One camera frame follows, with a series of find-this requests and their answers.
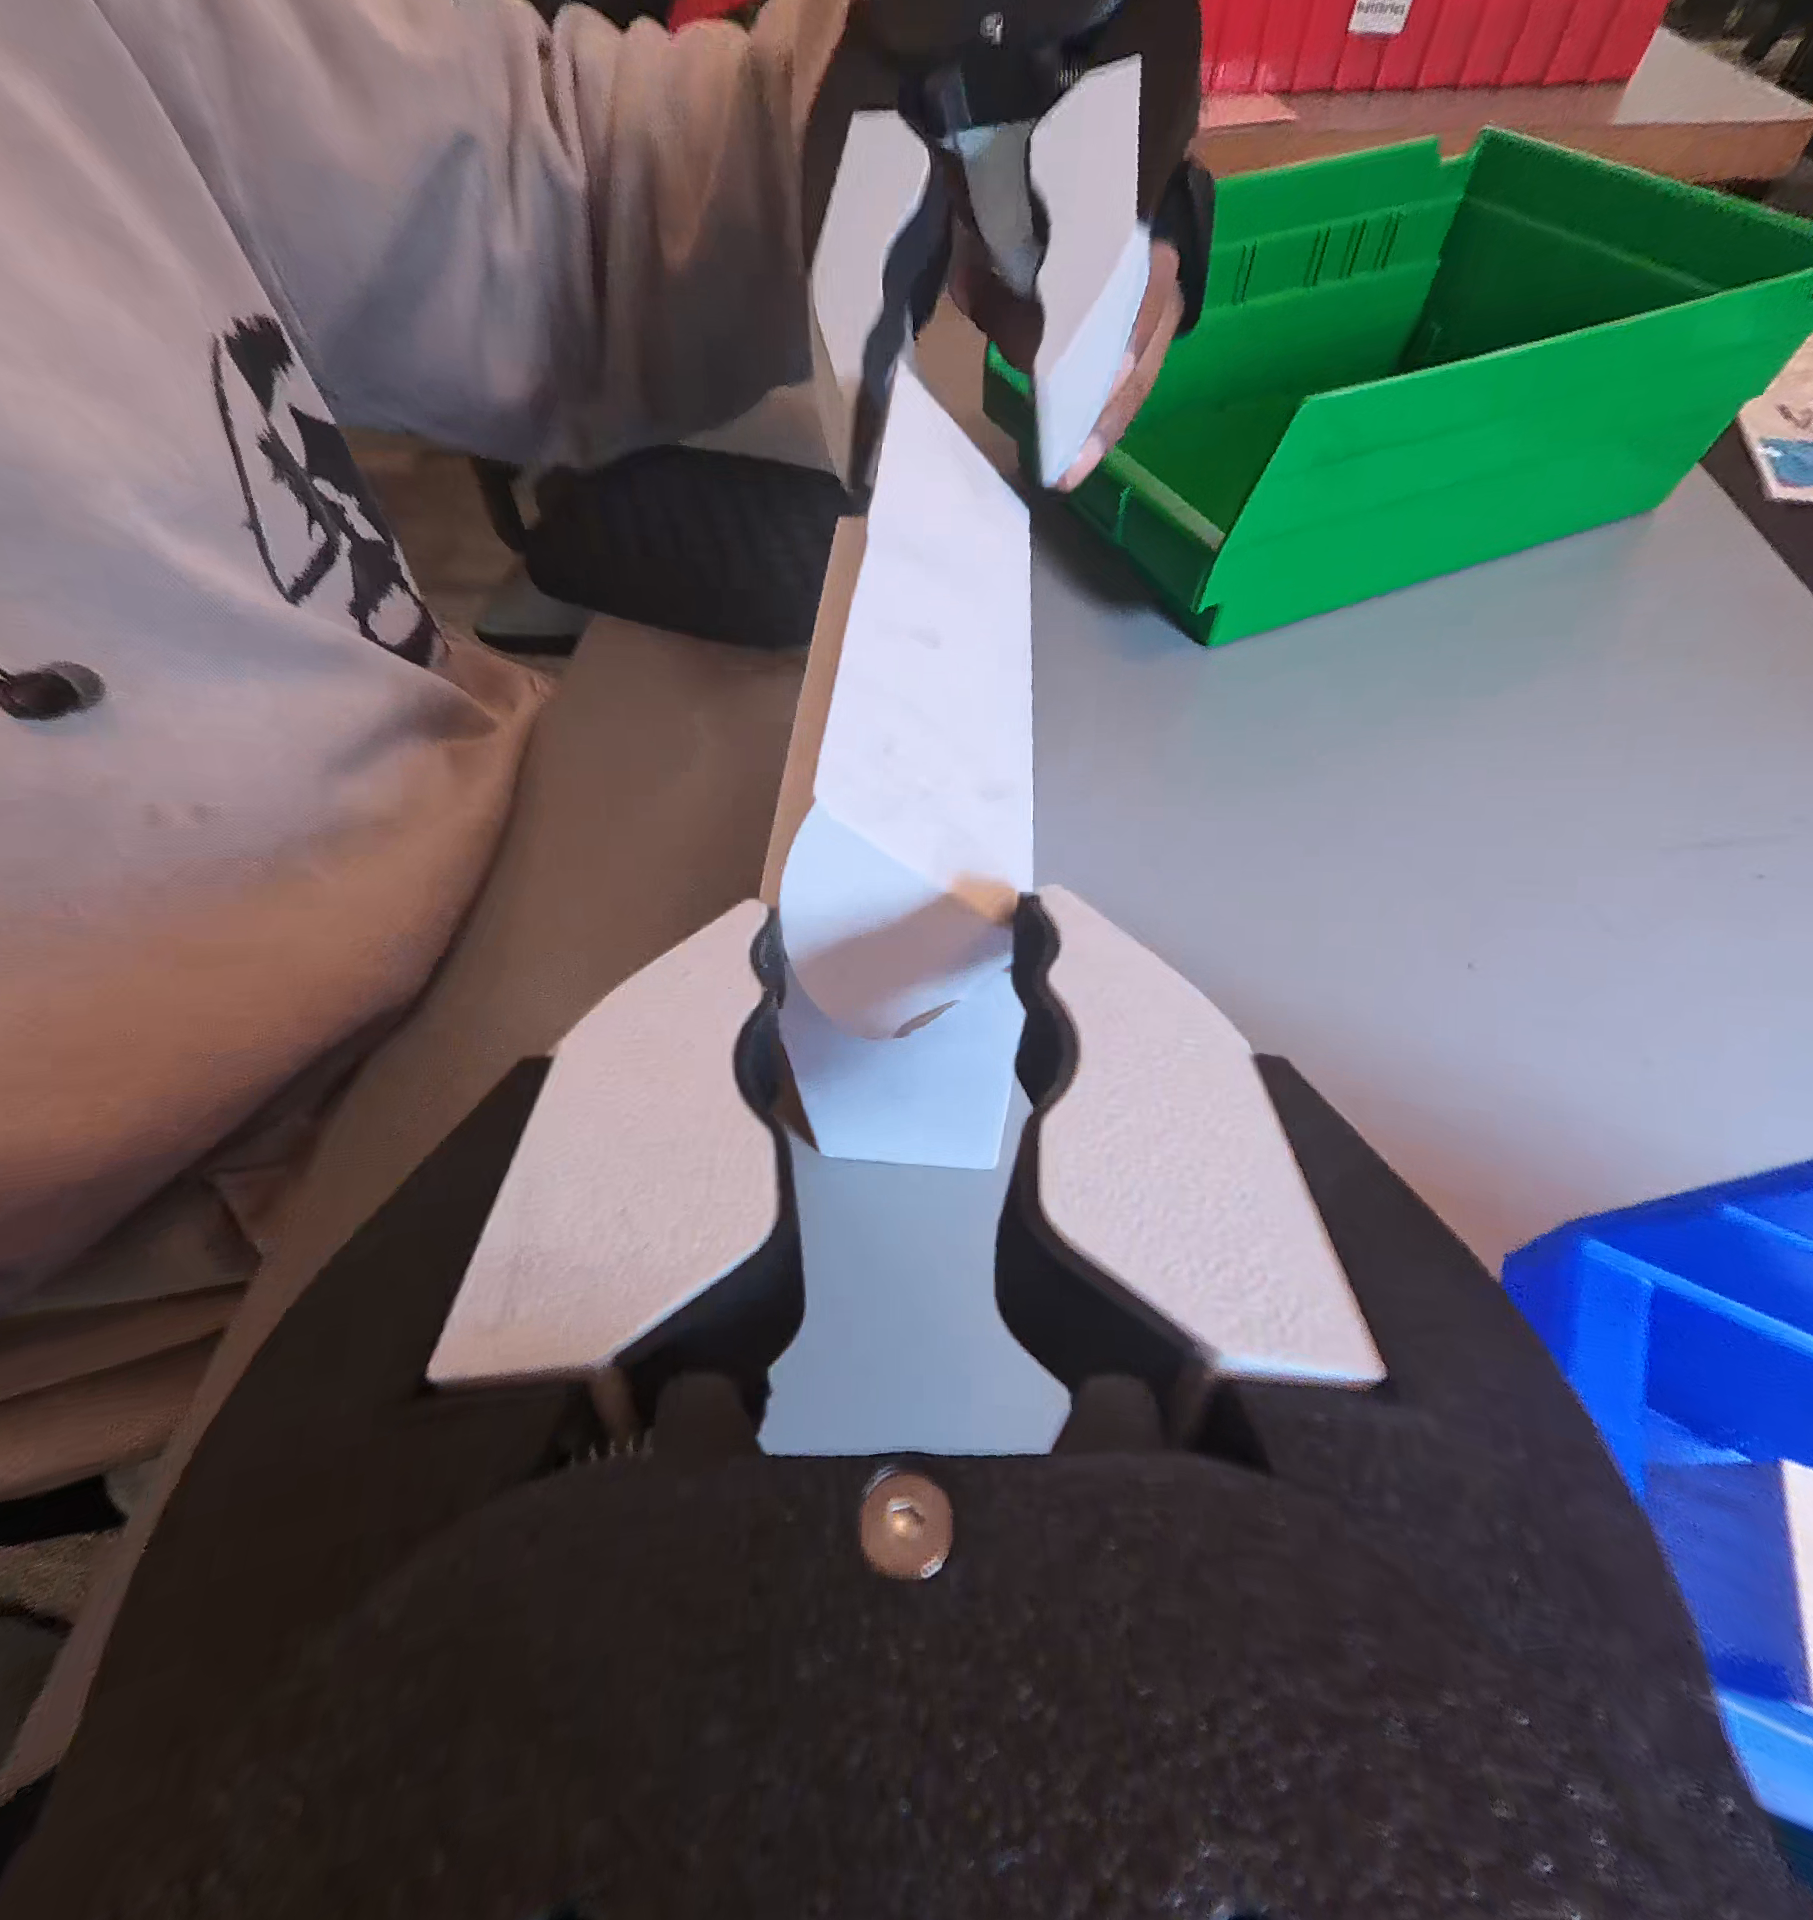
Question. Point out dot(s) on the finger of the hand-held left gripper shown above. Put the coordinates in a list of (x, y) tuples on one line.
[(929, 675), (1093, 299)]

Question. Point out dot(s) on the green plastic bin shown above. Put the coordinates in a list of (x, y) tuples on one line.
[(1447, 495)]

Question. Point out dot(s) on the person's torso in grey sweatshirt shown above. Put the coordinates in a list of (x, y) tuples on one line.
[(127, 902)]

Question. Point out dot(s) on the blue plastic bin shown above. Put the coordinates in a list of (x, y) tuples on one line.
[(1716, 1351)]

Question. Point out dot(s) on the red plastic bin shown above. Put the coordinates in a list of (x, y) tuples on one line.
[(1507, 45)]

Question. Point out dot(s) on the person's left hand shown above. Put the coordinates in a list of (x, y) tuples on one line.
[(1168, 322)]

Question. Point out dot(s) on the person's left forearm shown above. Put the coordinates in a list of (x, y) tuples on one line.
[(622, 226)]

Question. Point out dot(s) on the black quilted seat cushion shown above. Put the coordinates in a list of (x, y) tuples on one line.
[(681, 549)]

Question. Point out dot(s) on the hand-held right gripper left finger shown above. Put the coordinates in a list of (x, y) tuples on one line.
[(622, 1171)]

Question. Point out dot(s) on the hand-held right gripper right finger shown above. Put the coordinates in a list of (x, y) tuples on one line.
[(1191, 1186)]

